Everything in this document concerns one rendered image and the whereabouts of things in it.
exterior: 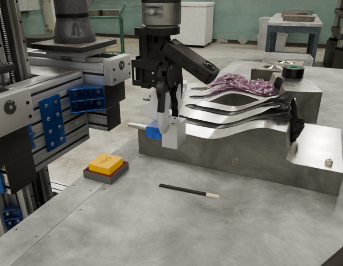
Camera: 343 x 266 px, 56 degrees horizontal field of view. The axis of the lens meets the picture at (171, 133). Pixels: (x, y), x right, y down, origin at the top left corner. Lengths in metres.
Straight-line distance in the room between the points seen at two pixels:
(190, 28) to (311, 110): 6.46
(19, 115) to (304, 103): 0.86
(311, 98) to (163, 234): 0.73
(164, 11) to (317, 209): 0.50
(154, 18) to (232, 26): 7.57
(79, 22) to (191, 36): 6.36
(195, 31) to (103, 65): 6.38
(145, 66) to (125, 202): 0.29
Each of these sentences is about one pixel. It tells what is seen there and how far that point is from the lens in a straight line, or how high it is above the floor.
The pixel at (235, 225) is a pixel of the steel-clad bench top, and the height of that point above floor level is 0.80.
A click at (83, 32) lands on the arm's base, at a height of 1.08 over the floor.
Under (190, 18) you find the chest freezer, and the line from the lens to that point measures 7.50.
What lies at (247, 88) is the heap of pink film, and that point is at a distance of 1.16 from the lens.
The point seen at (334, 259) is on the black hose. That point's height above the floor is 0.85.
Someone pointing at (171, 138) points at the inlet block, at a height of 0.93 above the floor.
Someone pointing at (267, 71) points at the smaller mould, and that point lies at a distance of 1.61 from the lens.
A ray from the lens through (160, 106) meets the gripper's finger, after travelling 0.65.
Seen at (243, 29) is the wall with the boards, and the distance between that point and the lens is 8.15.
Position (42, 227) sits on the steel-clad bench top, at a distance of 0.69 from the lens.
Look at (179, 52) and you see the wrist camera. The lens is 0.63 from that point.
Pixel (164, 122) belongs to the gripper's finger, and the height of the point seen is 0.97.
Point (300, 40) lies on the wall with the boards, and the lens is 8.10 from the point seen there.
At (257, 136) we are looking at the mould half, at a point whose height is 0.91.
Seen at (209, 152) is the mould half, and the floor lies 0.85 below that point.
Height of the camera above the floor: 1.22
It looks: 24 degrees down
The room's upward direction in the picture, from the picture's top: straight up
